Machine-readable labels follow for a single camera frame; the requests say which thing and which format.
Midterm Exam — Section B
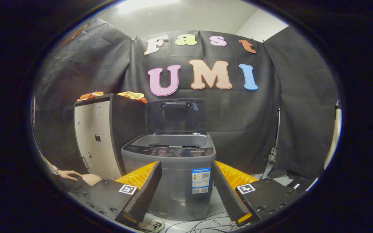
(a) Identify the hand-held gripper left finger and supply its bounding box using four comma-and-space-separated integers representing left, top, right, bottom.
68, 161, 162, 228

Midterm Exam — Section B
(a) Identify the black light stand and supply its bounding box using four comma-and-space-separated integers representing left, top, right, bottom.
260, 108, 281, 180

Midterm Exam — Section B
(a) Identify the dark washing machine lid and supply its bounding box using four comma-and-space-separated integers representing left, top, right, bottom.
148, 99, 206, 131

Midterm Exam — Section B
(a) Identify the orange garment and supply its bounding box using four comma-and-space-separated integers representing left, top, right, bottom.
77, 91, 148, 104

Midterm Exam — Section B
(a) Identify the beige and dark cabinet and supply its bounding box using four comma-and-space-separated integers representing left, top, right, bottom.
74, 93, 148, 181

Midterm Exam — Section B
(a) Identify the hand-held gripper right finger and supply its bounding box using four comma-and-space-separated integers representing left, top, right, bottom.
211, 160, 302, 227

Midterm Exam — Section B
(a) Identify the black box on floor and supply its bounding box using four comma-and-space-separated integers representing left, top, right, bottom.
286, 176, 315, 194

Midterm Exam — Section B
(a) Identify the grey washing machine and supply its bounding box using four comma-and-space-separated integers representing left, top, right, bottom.
121, 129, 217, 221

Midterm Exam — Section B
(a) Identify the black backdrop cloth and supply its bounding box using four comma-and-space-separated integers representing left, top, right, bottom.
33, 19, 339, 182

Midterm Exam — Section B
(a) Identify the person's shoe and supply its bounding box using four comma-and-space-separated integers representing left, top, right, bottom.
140, 219, 165, 232

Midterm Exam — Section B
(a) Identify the tangle of floor cables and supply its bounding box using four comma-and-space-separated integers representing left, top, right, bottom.
165, 212, 239, 233

